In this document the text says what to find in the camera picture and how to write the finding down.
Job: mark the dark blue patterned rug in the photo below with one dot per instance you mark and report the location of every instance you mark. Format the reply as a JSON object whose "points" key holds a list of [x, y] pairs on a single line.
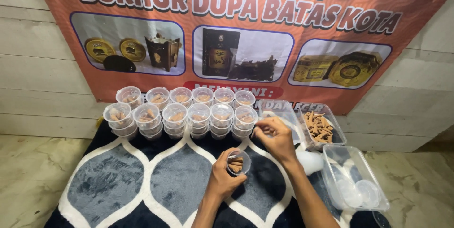
{"points": [[117, 182]]}

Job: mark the person's right hand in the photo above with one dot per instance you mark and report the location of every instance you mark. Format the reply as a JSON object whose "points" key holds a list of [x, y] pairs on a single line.
{"points": [[280, 141]]}

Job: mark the pile of clear round lids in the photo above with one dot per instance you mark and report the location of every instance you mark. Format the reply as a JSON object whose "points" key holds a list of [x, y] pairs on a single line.
{"points": [[358, 192]]}

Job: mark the clear rectangular tub lid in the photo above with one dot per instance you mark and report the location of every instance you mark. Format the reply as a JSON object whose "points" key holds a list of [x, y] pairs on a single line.
{"points": [[280, 109]]}

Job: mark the small bunch of incense cones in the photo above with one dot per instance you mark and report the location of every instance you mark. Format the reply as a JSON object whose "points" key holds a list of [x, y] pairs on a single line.
{"points": [[236, 165]]}

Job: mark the orange printed banner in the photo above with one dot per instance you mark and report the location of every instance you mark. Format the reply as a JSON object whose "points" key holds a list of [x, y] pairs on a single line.
{"points": [[248, 11]]}

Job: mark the person's right fingers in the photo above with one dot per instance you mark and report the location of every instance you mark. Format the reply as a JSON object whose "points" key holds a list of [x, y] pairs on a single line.
{"points": [[266, 128]]}

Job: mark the group of lidded filled cups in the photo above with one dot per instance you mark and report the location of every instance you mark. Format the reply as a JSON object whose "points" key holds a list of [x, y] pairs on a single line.
{"points": [[177, 114]]}

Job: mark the stack of empty plastic cups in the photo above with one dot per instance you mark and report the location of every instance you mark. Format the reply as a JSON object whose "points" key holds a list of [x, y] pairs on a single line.
{"points": [[309, 162]]}

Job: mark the clear round plastic container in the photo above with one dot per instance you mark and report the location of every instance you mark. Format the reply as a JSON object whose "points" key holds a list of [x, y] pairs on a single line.
{"points": [[382, 221]]}

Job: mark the person's left hand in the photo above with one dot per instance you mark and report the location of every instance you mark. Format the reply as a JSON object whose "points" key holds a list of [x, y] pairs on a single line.
{"points": [[220, 180]]}

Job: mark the small clear plastic cup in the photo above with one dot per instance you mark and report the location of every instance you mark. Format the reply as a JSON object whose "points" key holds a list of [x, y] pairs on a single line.
{"points": [[244, 157]]}

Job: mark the large clear rectangular tub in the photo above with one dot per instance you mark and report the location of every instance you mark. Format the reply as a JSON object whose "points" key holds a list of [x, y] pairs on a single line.
{"points": [[351, 167]]}

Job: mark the clear tub holding cones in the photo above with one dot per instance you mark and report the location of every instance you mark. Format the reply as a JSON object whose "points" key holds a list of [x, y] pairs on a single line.
{"points": [[337, 128]]}

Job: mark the pile of brown incense cones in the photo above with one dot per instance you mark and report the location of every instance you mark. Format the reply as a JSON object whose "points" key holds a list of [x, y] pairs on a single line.
{"points": [[319, 127]]}

